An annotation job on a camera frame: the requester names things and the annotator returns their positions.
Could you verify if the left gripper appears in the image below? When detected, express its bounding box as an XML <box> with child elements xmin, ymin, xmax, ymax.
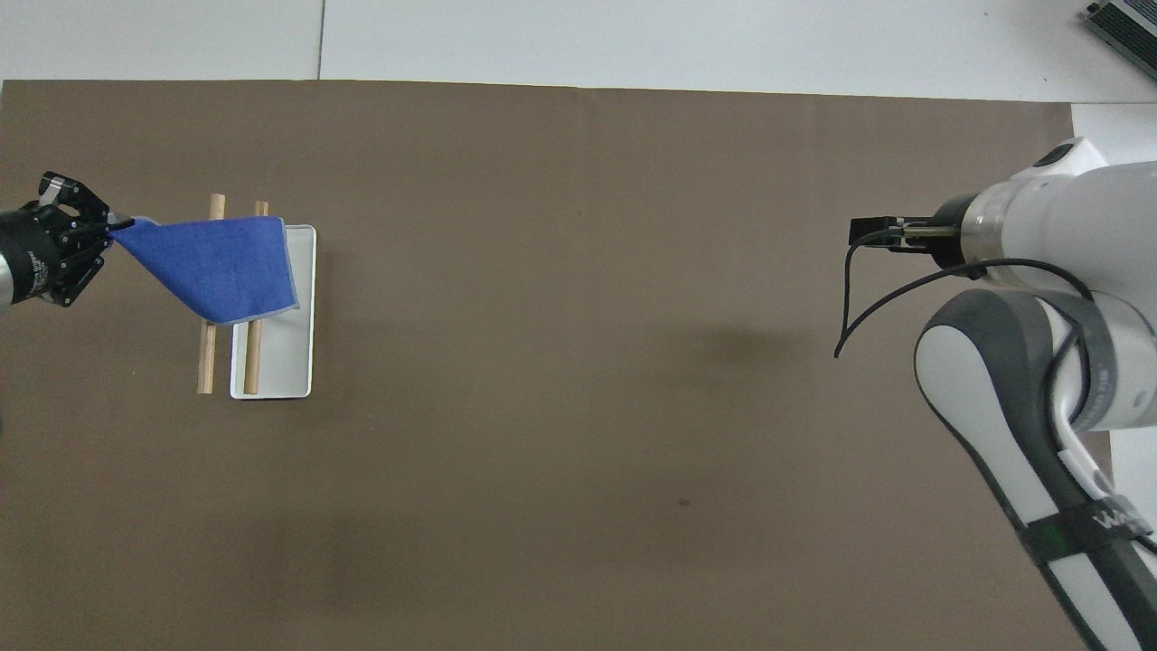
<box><xmin>0</xmin><ymin>171</ymin><xmax>136</xmax><ymax>309</ymax></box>

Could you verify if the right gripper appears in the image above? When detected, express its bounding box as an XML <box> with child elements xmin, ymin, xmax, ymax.
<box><xmin>904</xmin><ymin>196</ymin><xmax>975</xmax><ymax>270</ymax></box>

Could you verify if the blue towel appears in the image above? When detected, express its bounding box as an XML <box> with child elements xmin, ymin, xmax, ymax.
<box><xmin>108</xmin><ymin>215</ymin><xmax>301</xmax><ymax>326</ymax></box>

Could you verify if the wooden rod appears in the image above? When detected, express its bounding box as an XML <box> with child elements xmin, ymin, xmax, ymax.
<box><xmin>241</xmin><ymin>201</ymin><xmax>270</xmax><ymax>396</ymax></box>
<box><xmin>196</xmin><ymin>193</ymin><xmax>226</xmax><ymax>396</ymax></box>

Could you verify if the white rack base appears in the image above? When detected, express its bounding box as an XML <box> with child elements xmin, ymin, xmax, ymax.
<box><xmin>229</xmin><ymin>224</ymin><xmax>317</xmax><ymax>401</ymax></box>

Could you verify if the grey metal device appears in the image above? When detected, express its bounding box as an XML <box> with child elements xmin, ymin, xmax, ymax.
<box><xmin>1085</xmin><ymin>0</ymin><xmax>1157</xmax><ymax>57</ymax></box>

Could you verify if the black cable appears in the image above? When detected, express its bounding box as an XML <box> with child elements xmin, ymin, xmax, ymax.
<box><xmin>833</xmin><ymin>226</ymin><xmax>1100</xmax><ymax>437</ymax></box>

